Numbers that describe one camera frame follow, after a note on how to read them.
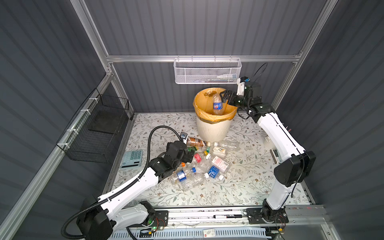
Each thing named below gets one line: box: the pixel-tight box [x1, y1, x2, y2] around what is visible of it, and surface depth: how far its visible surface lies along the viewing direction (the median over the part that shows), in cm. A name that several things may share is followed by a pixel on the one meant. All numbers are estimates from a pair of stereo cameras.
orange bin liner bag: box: [193, 87, 238, 124], surface depth 86 cm
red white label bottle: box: [211, 155, 230, 173], surface depth 90 cm
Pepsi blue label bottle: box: [213, 93, 223, 116], surface depth 87 cm
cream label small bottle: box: [213, 146, 227, 158], surface depth 94 cm
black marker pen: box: [213, 214, 243, 219], surface depth 75 cm
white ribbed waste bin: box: [196, 117, 233, 142], surface depth 93 cm
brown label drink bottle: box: [186, 137, 207, 147], surface depth 99 cm
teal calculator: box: [120, 149, 143, 169], surface depth 95 cm
